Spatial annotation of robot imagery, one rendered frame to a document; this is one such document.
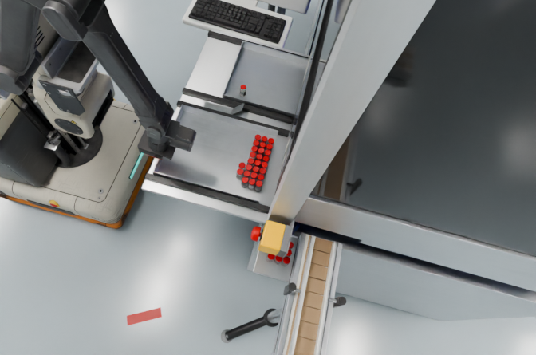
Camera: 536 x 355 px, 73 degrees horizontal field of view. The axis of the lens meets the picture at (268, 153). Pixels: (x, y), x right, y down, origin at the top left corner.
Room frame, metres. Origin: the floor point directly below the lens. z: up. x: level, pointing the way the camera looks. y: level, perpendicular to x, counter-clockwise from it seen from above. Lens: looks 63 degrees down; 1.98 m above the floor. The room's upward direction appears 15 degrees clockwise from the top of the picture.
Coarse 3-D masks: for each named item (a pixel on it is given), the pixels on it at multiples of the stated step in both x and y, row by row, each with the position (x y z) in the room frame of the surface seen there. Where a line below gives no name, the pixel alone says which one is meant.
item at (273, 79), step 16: (240, 48) 0.93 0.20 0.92; (256, 48) 0.97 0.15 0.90; (240, 64) 0.89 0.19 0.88; (256, 64) 0.91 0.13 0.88; (272, 64) 0.93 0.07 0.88; (288, 64) 0.95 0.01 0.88; (304, 64) 0.97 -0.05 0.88; (240, 80) 0.82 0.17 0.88; (256, 80) 0.83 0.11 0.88; (272, 80) 0.85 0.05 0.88; (288, 80) 0.87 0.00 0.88; (224, 96) 0.71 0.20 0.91; (240, 96) 0.75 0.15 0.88; (256, 96) 0.77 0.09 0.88; (272, 96) 0.78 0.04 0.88; (288, 96) 0.80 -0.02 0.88; (288, 112) 0.71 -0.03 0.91
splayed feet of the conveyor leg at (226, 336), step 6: (258, 318) 0.09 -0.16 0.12; (264, 318) 0.09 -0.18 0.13; (246, 324) 0.05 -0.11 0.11; (252, 324) 0.06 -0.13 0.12; (258, 324) 0.07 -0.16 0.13; (264, 324) 0.07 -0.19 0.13; (270, 324) 0.08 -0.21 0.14; (276, 324) 0.08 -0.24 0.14; (228, 330) 0.01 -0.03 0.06; (234, 330) 0.01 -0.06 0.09; (240, 330) 0.02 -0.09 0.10; (246, 330) 0.03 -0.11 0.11; (252, 330) 0.03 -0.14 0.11; (222, 336) -0.02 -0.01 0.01; (228, 336) -0.01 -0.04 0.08; (234, 336) -0.01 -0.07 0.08; (228, 342) -0.04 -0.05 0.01
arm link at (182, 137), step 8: (152, 128) 0.39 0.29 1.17; (168, 128) 0.43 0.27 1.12; (176, 128) 0.43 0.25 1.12; (184, 128) 0.44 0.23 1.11; (152, 136) 0.39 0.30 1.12; (160, 136) 0.39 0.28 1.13; (168, 136) 0.41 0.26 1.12; (176, 136) 0.41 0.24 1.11; (184, 136) 0.42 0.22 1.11; (192, 136) 0.43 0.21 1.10; (176, 144) 0.41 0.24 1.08; (184, 144) 0.41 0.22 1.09; (192, 144) 0.43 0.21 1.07
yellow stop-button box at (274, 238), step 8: (272, 224) 0.28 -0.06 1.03; (280, 224) 0.28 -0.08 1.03; (264, 232) 0.25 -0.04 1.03; (272, 232) 0.25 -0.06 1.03; (280, 232) 0.26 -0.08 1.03; (288, 232) 0.27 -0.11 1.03; (264, 240) 0.23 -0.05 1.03; (272, 240) 0.23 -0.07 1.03; (280, 240) 0.24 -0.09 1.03; (288, 240) 0.24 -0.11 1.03; (264, 248) 0.21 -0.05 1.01; (272, 248) 0.21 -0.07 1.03; (280, 248) 0.22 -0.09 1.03; (280, 256) 0.21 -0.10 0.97
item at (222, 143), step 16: (192, 112) 0.63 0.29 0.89; (208, 112) 0.63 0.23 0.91; (192, 128) 0.57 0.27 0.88; (208, 128) 0.58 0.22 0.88; (224, 128) 0.60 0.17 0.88; (240, 128) 0.62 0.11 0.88; (256, 128) 0.63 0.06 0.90; (208, 144) 0.53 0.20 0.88; (224, 144) 0.54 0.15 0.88; (240, 144) 0.56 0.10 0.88; (160, 160) 0.42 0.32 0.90; (176, 160) 0.44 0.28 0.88; (192, 160) 0.46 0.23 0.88; (208, 160) 0.47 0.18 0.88; (224, 160) 0.49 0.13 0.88; (240, 160) 0.50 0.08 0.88; (176, 176) 0.39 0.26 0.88; (192, 176) 0.40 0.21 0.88; (208, 176) 0.42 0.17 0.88; (224, 176) 0.43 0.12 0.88; (224, 192) 0.37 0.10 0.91; (240, 192) 0.39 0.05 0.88; (256, 192) 0.41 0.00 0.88
